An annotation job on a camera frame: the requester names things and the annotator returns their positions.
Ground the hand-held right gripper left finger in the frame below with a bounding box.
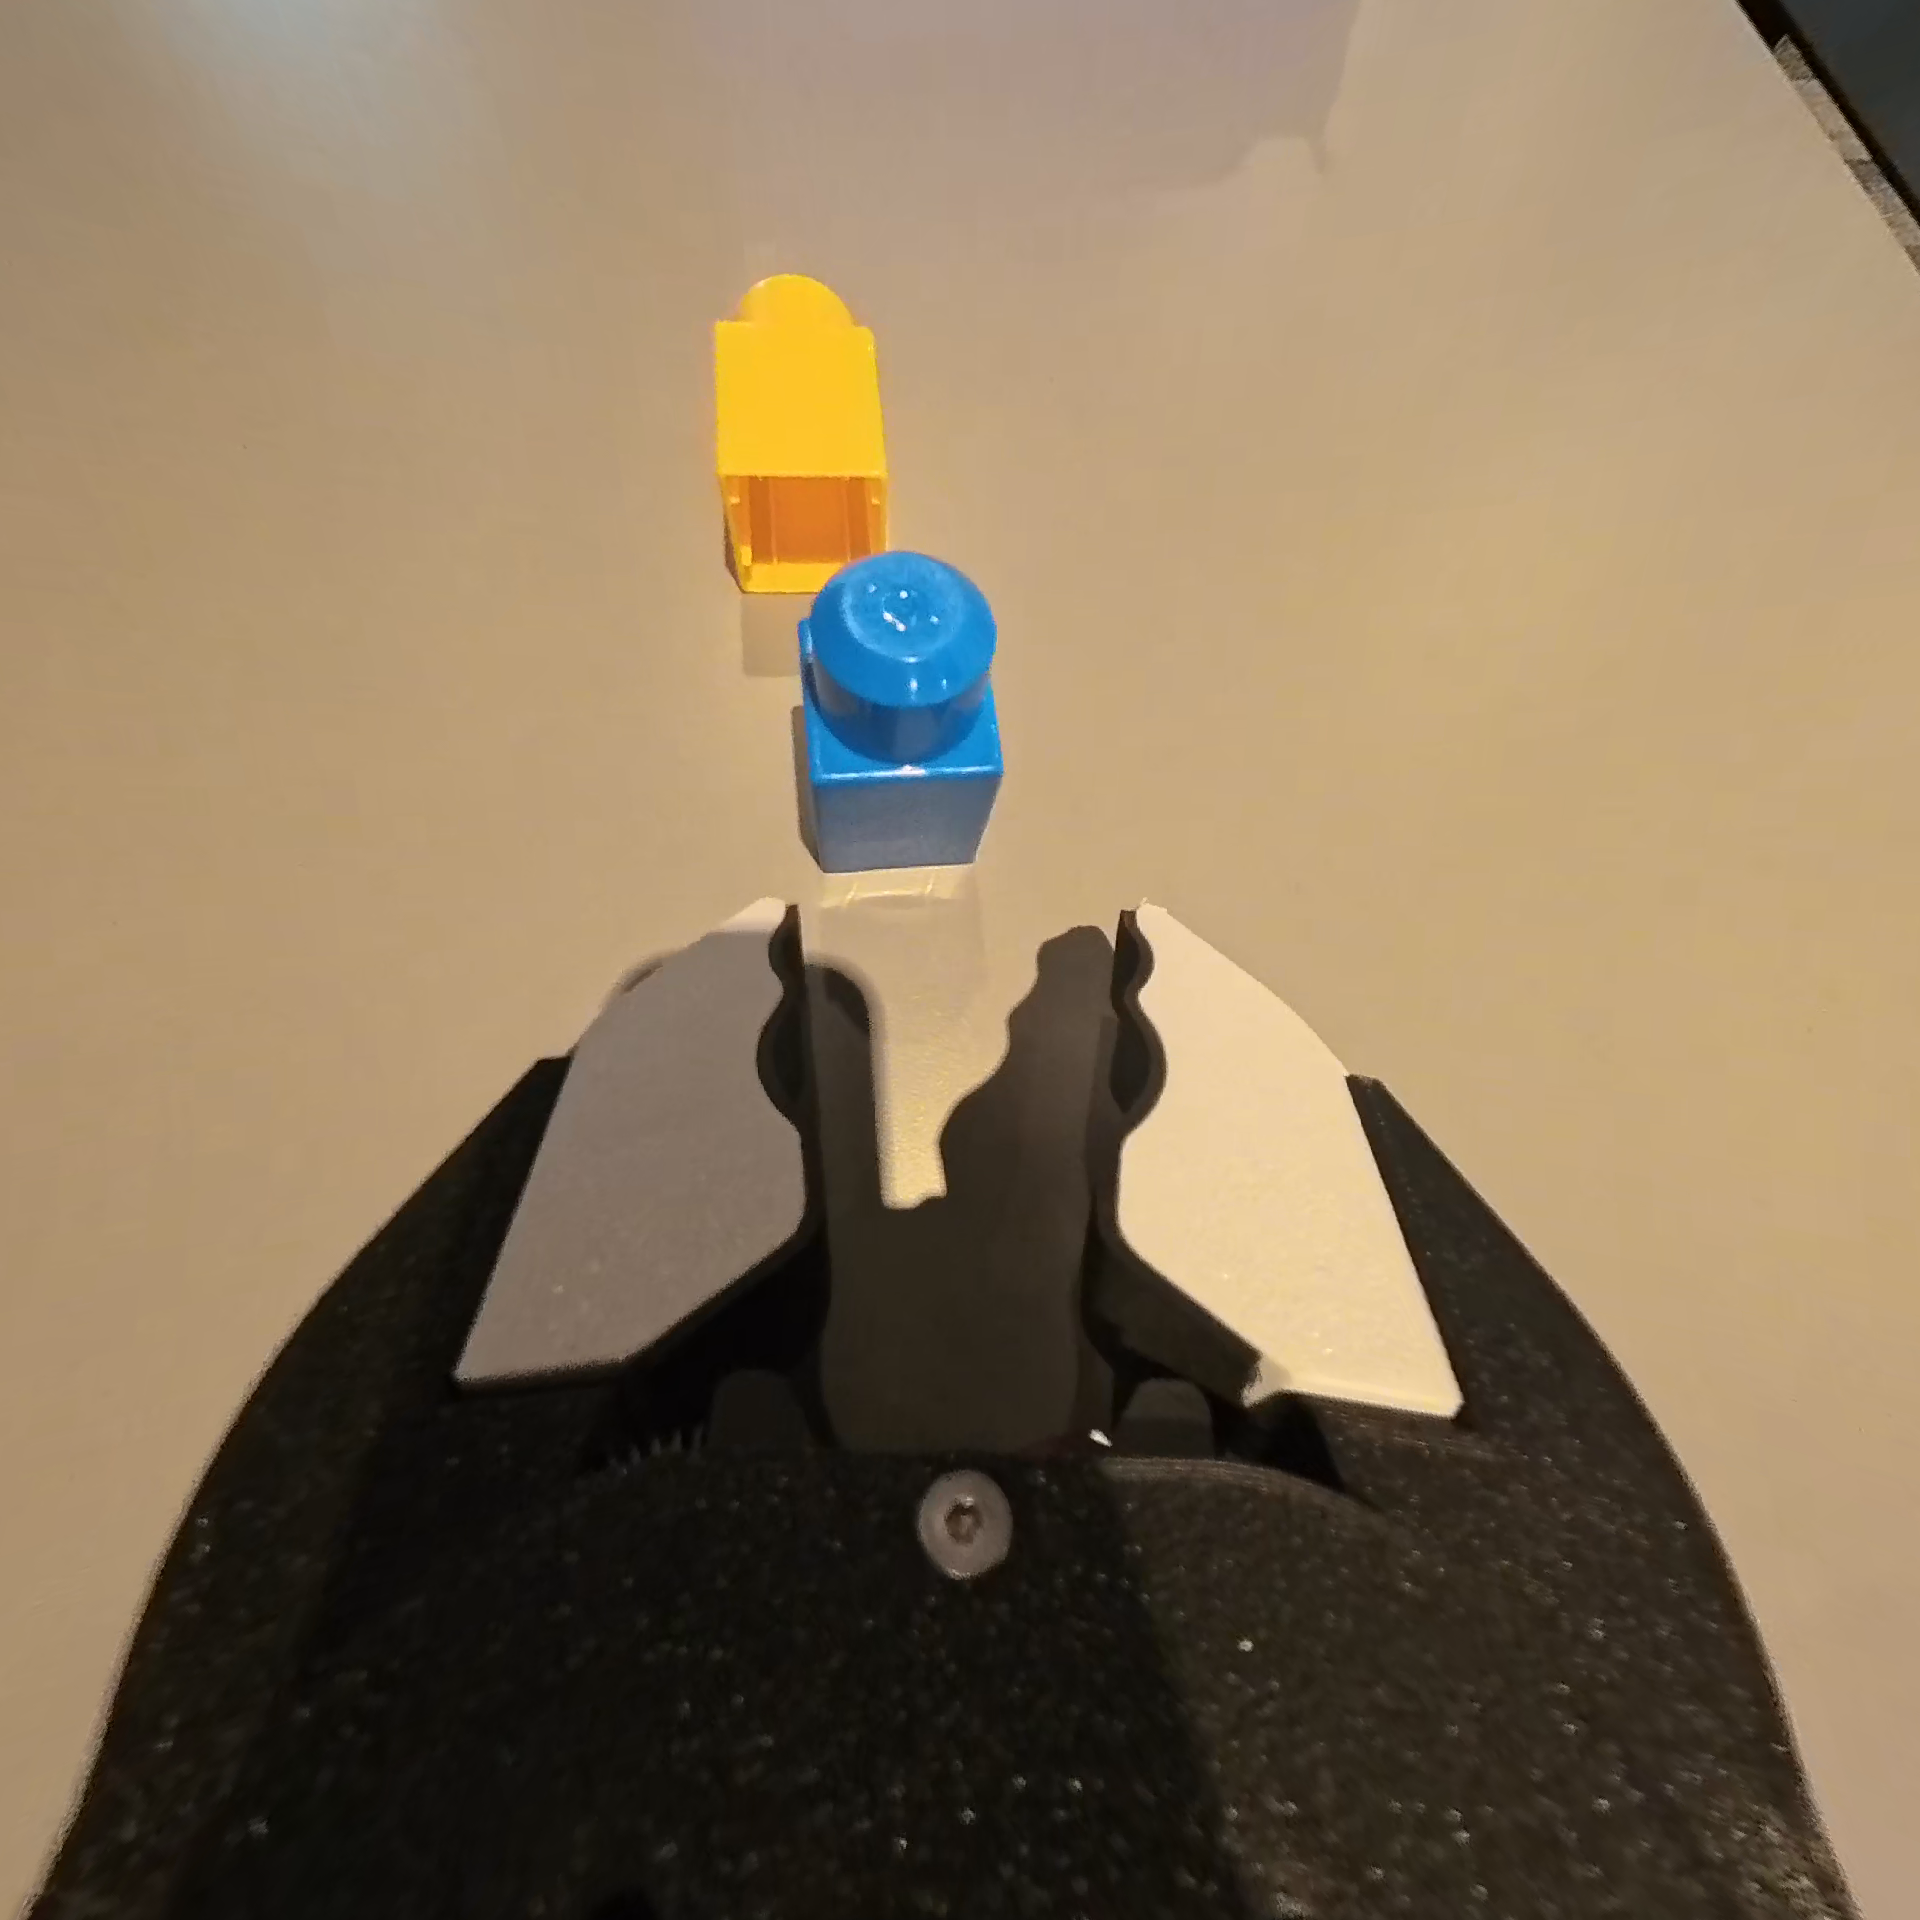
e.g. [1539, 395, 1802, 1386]
[449, 897, 823, 1395]

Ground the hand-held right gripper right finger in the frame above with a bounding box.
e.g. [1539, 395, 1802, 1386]
[1088, 901, 1465, 1422]

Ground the blue mega block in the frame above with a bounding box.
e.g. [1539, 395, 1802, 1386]
[792, 549, 1008, 879]

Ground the yellow mega block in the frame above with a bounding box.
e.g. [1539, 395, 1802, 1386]
[712, 272, 894, 600]

